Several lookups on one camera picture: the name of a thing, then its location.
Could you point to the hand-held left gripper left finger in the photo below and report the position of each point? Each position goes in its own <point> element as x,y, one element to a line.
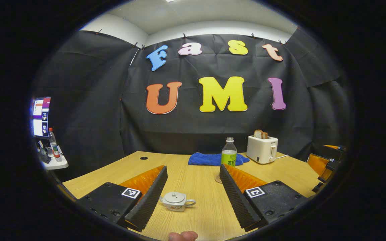
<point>147,201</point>

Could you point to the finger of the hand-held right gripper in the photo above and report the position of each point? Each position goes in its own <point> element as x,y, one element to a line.
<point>333,154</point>
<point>317,164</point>

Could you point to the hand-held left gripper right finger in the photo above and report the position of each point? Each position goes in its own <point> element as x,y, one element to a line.
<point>238,201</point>

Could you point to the white teacup lid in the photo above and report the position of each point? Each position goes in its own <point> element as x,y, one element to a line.
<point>174,198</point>

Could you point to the white teacup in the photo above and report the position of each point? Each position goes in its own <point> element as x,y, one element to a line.
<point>176,207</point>

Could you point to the round brown coaster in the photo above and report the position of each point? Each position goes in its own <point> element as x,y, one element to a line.
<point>217,179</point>

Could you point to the green label water bottle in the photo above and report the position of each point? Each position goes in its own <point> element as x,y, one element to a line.
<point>229,157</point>

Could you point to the red cap bottle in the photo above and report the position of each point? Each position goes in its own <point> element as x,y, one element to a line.
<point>54,147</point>

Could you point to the blue towel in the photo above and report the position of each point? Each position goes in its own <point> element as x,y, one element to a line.
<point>206,159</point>

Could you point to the white toaster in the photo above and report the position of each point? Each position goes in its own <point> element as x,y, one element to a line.
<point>261,150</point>

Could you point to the toasted bread slice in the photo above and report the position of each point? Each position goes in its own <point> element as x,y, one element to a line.
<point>265,135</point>

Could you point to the white bread slice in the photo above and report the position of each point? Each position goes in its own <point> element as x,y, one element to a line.
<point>257,134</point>

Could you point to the white side table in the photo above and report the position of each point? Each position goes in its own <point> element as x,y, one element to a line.
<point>59,164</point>

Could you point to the computer monitor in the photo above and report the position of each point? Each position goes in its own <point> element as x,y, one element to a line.
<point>41,117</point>

